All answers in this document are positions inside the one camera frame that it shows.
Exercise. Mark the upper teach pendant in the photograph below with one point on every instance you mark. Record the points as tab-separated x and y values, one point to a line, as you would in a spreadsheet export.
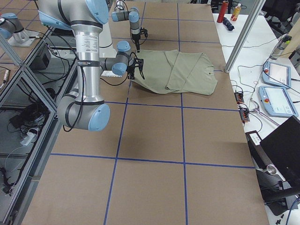
276	74

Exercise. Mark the orange drink bottle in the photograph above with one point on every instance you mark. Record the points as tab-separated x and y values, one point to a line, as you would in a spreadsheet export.
236	12

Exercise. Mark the orange terminal block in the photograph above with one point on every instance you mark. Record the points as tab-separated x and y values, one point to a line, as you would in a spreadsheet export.
244	114
239	97

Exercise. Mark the olive green long-sleeve shirt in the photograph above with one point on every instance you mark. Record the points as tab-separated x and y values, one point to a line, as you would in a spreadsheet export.
176	72

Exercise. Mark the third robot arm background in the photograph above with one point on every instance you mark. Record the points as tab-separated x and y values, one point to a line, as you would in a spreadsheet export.
12	29

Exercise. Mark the black power box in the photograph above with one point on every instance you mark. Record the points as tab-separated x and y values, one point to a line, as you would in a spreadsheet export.
42	59

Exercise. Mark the red bottle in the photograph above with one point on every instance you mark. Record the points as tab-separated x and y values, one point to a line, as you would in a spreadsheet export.
222	11

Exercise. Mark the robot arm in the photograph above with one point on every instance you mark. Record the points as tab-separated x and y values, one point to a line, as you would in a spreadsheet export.
83	107
121	12

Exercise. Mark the lower teach pendant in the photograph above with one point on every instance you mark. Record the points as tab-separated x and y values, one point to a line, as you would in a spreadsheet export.
277	102

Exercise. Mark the aluminium frame post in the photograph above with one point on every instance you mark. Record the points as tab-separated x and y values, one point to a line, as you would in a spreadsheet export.
258	4

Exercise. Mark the grey water bottle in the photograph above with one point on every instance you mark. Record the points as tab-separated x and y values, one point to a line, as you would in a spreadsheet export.
280	47

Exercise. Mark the dark folded umbrella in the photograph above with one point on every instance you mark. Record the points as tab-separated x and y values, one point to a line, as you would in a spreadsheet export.
228	24

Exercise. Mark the teach pendant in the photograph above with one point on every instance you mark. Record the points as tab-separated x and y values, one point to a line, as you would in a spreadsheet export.
276	74
277	102

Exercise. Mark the white power strip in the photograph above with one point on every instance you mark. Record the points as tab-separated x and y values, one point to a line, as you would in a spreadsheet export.
30	137

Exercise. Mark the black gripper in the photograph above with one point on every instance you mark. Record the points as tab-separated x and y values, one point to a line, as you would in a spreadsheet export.
136	38
130	69

